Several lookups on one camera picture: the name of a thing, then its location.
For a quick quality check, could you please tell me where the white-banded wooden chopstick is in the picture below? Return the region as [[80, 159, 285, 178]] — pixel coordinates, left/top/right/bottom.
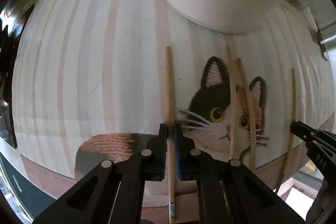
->
[[165, 46, 176, 223]]

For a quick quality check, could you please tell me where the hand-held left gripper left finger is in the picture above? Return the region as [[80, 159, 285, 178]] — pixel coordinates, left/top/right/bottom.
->
[[33, 123, 168, 224]]

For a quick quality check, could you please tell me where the blue kitchen cabinet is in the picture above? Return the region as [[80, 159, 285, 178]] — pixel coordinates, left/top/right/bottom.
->
[[0, 153, 64, 215]]

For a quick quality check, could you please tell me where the striped cat print mat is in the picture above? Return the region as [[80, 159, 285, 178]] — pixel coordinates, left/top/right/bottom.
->
[[12, 0, 336, 214]]

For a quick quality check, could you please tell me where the silver cabinet handle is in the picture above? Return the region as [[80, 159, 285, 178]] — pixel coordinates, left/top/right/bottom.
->
[[12, 174, 23, 192]]

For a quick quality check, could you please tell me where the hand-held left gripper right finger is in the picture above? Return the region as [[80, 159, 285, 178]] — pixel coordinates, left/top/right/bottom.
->
[[174, 123, 306, 224]]

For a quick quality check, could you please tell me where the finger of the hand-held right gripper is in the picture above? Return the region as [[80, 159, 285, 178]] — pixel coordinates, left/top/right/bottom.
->
[[290, 121, 336, 147]]

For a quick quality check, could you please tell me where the black glass gas stove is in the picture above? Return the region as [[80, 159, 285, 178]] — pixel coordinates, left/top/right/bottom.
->
[[0, 25, 19, 149]]

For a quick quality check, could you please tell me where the black smartphone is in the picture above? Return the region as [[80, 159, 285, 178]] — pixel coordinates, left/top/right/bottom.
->
[[314, 28, 329, 61]]

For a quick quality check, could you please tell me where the white tissue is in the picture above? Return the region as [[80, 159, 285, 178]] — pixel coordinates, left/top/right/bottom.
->
[[301, 7, 320, 32]]

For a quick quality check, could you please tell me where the row of wooden chopsticks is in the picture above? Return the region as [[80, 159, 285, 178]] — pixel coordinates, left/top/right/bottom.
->
[[226, 45, 257, 171]]

